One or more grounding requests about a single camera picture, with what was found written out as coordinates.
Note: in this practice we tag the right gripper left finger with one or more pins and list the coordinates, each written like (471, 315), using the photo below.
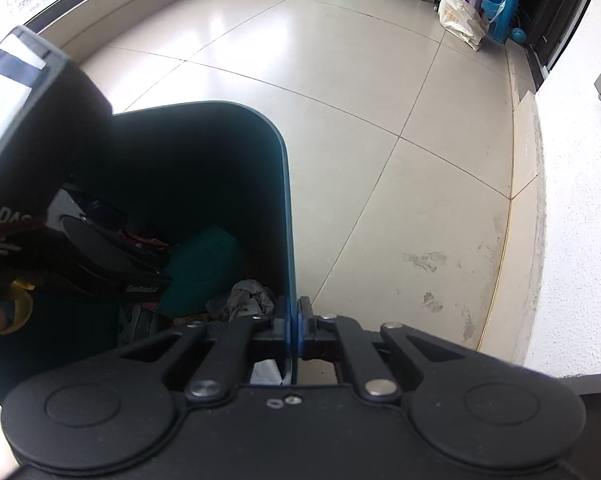
(208, 361)

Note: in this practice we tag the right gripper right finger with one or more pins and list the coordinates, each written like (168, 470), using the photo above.
(379, 365)

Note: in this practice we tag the dark teal trash bin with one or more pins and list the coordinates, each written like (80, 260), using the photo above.
(200, 188)

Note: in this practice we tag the white paper trash in bin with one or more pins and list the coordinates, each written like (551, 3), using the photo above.
(266, 373)

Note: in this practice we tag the small blue ball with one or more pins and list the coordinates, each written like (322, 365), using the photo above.
(518, 35)

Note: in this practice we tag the beige tote bag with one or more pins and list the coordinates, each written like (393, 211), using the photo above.
(470, 20)

